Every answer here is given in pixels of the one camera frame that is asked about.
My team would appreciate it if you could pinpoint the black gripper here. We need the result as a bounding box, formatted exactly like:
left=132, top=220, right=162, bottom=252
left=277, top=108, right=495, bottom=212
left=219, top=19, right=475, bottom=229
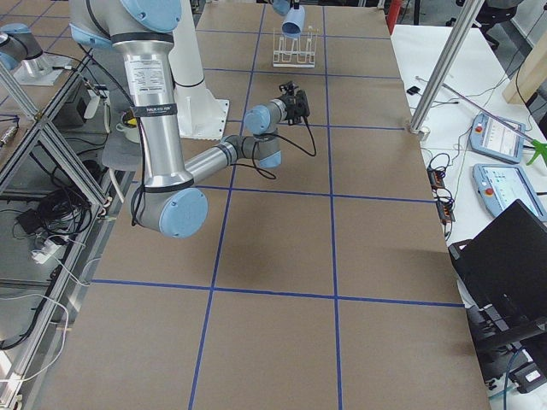
left=286, top=90, right=310, bottom=126

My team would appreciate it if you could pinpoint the light blue plastic cup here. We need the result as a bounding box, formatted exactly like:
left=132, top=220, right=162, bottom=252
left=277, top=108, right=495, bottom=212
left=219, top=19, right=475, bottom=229
left=281, top=6, right=306, bottom=39

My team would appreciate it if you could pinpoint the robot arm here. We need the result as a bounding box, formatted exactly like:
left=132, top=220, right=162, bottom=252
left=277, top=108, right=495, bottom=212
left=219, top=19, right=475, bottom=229
left=69, top=1, right=310, bottom=238
left=267, top=0, right=292, bottom=16

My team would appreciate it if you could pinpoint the small black adapter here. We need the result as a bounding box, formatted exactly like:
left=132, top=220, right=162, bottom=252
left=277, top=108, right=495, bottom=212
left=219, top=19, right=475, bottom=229
left=406, top=86, right=421, bottom=95

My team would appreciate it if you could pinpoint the white pot with yellow item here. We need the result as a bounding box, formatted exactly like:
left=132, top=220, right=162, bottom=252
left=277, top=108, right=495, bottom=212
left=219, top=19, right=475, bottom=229
left=115, top=110, right=140, bottom=144

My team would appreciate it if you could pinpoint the orange usb hub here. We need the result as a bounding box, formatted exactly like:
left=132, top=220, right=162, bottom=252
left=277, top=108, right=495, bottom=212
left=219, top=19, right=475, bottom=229
left=426, top=167, right=456, bottom=225

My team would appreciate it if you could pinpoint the upper teach pendant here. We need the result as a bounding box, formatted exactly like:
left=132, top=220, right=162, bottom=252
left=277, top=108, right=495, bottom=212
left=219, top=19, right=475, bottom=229
left=469, top=112, right=526, bottom=164

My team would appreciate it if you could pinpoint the teach pendant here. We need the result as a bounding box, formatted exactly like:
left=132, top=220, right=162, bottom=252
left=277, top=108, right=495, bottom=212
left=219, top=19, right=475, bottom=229
left=472, top=164, right=546, bottom=222
left=469, top=112, right=526, bottom=164

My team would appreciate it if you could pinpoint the lower teach pendant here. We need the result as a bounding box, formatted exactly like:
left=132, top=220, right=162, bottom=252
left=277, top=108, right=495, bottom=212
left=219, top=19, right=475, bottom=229
left=472, top=164, right=546, bottom=222

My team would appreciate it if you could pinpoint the green spray bottle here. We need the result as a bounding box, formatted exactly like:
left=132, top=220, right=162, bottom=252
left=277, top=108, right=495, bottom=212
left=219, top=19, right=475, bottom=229
left=526, top=139, right=547, bottom=166

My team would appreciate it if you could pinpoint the black laptop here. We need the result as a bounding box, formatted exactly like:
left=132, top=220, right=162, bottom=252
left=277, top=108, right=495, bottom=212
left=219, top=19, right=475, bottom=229
left=449, top=200, right=546, bottom=343

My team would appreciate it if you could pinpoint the white wire cup holder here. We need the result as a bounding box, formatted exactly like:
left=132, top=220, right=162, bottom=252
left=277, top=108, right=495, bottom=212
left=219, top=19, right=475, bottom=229
left=272, top=26, right=319, bottom=68

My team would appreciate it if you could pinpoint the aluminium frame post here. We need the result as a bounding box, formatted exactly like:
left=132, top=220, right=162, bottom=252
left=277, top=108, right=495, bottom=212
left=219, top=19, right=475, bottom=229
left=408, top=0, right=485, bottom=141

